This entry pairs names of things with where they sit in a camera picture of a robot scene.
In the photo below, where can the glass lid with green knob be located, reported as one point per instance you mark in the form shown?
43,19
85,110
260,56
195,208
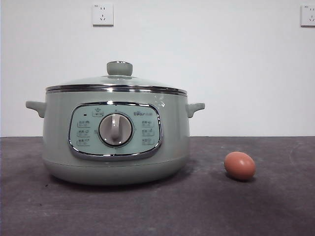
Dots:
119,68

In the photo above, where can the brown egg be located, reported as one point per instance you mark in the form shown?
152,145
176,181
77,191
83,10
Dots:
240,166

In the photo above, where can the pale green electric pot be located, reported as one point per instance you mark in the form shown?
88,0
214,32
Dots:
59,127

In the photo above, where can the white wall socket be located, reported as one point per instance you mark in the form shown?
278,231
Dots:
103,14
308,16

